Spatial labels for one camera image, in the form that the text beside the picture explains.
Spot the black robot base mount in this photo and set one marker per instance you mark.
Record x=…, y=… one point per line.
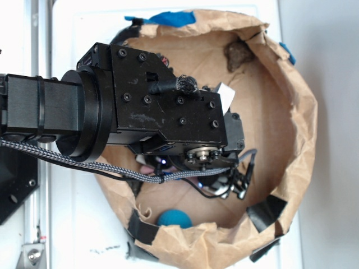
x=19, y=179

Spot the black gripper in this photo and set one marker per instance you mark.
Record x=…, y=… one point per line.
x=168, y=119

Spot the blue tape strip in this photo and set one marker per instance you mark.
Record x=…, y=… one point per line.
x=172, y=19

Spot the aluminium rail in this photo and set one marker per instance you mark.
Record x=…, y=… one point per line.
x=35, y=251

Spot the blue ball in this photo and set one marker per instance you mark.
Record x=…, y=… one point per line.
x=174, y=217

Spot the brown fuzzy lump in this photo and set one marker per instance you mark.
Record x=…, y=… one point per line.
x=237, y=53

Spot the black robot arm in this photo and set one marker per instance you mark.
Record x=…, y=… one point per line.
x=66, y=121

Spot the brown paper bag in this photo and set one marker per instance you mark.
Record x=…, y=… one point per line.
x=279, y=116

